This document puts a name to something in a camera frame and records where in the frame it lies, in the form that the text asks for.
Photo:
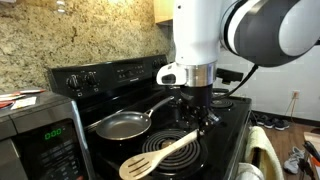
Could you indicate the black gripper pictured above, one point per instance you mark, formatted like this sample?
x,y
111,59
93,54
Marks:
x,y
199,103

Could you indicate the grey non-stick frying pan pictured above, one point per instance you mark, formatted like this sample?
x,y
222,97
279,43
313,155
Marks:
x,y
127,124

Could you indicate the wooden slotted spatula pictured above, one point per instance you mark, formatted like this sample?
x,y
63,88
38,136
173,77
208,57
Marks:
x,y
141,165

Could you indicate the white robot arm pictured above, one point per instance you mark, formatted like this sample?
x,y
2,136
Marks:
x,y
268,33

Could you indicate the black electric stove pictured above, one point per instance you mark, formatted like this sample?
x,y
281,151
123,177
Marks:
x,y
130,85

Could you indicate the grey-blue hanging towel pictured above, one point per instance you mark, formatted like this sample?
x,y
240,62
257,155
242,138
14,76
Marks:
x,y
247,171

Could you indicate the dark sneakers on floor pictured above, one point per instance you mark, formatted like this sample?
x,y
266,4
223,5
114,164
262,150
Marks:
x,y
273,122

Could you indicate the cream hanging towel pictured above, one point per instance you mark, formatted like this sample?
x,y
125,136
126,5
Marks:
x,y
269,162

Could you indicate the wooden upper cabinet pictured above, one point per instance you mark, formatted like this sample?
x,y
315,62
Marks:
x,y
163,12

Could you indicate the white sneaker on floor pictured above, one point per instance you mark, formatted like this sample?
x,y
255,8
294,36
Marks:
x,y
291,164

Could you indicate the wooden side table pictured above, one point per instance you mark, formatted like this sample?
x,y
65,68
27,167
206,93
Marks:
x,y
311,171

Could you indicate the black microwave oven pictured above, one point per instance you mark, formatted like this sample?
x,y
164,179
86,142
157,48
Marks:
x,y
44,141

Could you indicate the papers on microwave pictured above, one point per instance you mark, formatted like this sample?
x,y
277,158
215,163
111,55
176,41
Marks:
x,y
19,99

